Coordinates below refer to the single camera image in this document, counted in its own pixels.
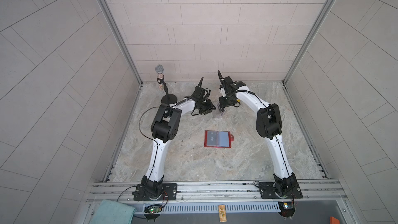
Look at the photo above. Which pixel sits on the aluminium corner profile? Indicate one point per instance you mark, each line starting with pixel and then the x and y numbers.
pixel 118 37
pixel 327 6

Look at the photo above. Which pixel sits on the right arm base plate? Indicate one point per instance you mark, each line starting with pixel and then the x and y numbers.
pixel 273 190

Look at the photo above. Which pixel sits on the left green circuit board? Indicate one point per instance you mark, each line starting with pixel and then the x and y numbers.
pixel 153 211

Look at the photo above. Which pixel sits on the microphone on black stand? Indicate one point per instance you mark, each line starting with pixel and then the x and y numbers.
pixel 168 99

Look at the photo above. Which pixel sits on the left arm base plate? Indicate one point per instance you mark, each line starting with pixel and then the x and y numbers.
pixel 169 191

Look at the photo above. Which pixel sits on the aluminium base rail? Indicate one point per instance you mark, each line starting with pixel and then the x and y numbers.
pixel 206 196

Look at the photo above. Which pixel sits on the small wooden block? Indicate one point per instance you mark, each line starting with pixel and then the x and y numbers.
pixel 222 213

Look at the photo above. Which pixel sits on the aluminium corner profile left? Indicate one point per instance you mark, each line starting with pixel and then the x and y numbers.
pixel 118 37

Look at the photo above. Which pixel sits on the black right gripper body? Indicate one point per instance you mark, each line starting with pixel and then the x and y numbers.
pixel 227 100

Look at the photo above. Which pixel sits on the aluminium corner profile right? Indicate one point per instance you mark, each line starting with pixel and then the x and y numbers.
pixel 327 6

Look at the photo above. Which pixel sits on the right circuit board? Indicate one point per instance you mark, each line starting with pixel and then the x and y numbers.
pixel 287 209

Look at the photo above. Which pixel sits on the red leather card holder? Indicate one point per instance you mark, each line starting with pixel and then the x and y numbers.
pixel 224 139

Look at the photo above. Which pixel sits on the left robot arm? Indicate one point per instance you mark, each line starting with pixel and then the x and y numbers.
pixel 164 128

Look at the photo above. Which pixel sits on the black vip credit card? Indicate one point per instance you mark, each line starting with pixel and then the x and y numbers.
pixel 211 138

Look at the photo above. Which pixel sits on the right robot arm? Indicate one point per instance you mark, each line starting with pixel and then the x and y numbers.
pixel 268 126

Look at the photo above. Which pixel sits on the teal cloth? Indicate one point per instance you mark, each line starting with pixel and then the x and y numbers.
pixel 112 212

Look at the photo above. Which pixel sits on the orange object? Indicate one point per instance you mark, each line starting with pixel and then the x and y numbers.
pixel 334 220

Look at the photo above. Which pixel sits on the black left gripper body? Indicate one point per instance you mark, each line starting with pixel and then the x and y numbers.
pixel 203 107

